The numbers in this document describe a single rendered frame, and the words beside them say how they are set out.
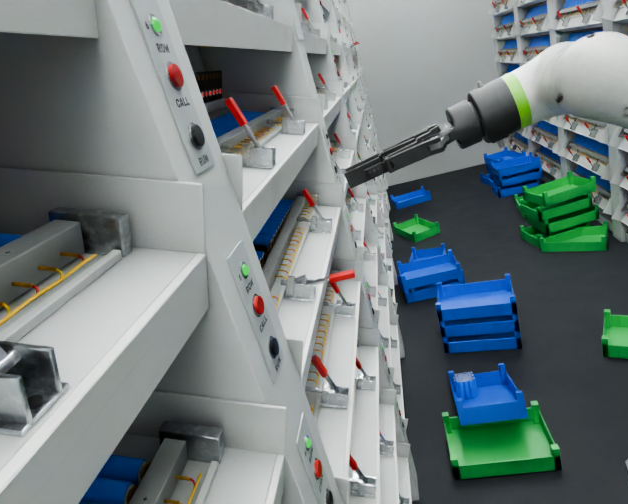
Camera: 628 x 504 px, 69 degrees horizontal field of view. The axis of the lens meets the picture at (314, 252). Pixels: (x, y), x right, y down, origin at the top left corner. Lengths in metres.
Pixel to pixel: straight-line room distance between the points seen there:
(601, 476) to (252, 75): 1.38
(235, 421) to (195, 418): 0.03
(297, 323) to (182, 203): 0.30
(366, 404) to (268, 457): 0.62
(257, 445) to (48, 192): 0.25
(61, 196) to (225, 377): 0.18
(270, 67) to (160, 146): 0.70
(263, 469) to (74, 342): 0.22
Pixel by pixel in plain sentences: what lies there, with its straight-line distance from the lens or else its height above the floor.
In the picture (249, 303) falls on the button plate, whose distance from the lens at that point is 0.38.
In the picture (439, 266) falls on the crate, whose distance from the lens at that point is 2.60.
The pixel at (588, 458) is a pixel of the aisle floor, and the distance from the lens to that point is 1.65.
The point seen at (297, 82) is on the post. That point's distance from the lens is 1.00.
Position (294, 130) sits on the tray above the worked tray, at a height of 1.13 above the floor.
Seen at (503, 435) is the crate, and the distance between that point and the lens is 1.70.
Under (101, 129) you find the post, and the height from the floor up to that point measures 1.21.
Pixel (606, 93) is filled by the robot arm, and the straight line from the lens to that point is 0.71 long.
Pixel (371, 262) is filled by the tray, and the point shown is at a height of 0.55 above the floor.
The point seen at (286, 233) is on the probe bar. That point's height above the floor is 0.97.
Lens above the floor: 1.21
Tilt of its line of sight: 20 degrees down
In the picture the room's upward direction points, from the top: 17 degrees counter-clockwise
